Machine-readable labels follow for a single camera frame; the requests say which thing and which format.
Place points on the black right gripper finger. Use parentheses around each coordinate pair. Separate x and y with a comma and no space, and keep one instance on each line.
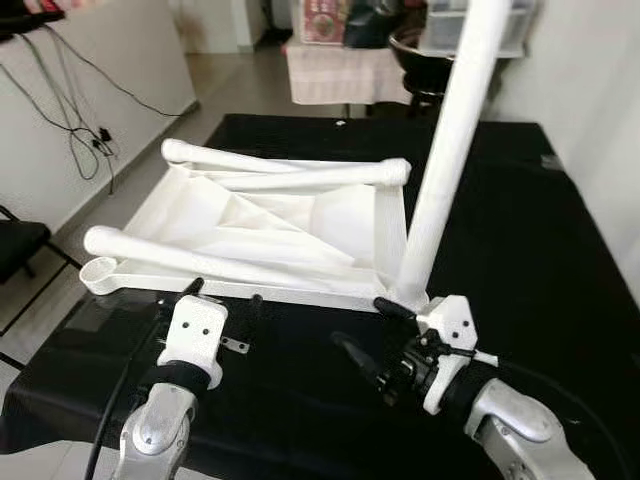
(394,309)
(358,358)

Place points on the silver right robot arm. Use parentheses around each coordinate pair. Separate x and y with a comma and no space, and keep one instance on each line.
(520,435)

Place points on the white plastic children table top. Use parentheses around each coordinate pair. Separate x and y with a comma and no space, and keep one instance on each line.
(270,225)

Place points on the black tablecloth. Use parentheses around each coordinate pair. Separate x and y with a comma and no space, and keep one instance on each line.
(300,400)

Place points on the clear plastic tape patch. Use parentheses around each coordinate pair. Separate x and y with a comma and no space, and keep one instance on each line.
(120,315)

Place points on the black folding chair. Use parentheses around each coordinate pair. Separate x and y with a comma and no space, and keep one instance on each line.
(20,245)

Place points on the black power plug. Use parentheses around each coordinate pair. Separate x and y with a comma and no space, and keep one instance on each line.
(100,137)

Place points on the black round stool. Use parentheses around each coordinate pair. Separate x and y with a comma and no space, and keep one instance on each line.
(430,98)

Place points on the small clear tape piece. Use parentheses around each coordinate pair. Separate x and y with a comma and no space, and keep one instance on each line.
(549,160)

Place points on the pink checked cloth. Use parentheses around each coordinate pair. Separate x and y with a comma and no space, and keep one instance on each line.
(345,75)

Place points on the black bag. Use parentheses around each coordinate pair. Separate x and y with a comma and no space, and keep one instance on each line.
(372,25)

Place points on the clear plastic storage box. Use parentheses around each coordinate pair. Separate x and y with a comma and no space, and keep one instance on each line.
(510,25)

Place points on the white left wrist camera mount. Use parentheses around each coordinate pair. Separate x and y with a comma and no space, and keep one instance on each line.
(190,335)

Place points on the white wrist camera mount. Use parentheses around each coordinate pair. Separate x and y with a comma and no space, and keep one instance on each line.
(448,320)
(190,335)

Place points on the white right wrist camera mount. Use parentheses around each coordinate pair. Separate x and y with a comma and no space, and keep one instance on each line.
(448,320)

